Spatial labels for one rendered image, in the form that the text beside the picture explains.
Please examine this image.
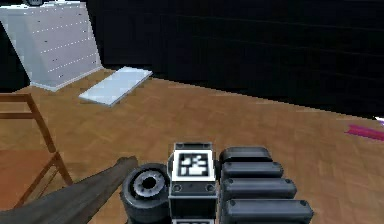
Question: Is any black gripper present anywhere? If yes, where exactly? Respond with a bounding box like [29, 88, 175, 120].
[120, 162, 173, 224]

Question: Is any brown wooden chair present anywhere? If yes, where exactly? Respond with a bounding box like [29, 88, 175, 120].
[0, 92, 74, 210]

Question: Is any dark grey log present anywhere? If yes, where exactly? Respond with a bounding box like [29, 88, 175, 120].
[0, 155, 139, 224]

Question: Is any white flat panel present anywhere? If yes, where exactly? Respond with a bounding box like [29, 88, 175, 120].
[78, 66, 154, 108]

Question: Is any white chest of drawers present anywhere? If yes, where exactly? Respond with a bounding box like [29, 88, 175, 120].
[0, 0, 104, 92]

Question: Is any magenta flat object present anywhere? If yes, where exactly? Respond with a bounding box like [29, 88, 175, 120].
[344, 124, 384, 142]

